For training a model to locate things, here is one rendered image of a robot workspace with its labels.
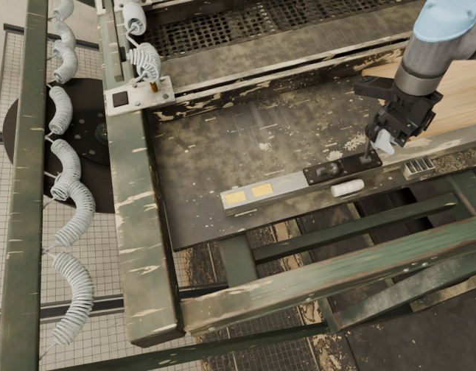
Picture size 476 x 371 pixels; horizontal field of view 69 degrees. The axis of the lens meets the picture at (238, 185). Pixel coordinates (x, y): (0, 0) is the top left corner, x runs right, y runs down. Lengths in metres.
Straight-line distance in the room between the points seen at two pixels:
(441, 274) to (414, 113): 0.92
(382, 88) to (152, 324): 0.64
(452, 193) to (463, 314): 1.44
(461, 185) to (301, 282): 0.54
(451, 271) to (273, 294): 0.90
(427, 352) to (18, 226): 2.32
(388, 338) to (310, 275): 2.04
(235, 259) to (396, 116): 0.49
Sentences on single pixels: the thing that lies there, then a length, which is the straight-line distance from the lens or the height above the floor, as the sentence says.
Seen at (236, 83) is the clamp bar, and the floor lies 1.62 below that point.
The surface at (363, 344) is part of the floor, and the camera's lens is 2.96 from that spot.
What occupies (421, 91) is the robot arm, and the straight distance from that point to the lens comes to 0.70.
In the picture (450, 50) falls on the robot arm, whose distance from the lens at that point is 0.65.
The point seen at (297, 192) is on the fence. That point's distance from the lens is 0.90.
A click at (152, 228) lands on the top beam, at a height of 1.90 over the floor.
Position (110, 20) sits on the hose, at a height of 1.97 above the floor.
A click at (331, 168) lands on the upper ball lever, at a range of 0.79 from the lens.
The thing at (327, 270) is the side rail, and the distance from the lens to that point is 0.80.
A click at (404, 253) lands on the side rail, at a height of 1.42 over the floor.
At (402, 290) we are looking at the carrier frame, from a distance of 1.66.
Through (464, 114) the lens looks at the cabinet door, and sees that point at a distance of 1.19.
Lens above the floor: 2.12
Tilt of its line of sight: 30 degrees down
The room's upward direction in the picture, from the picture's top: 88 degrees counter-clockwise
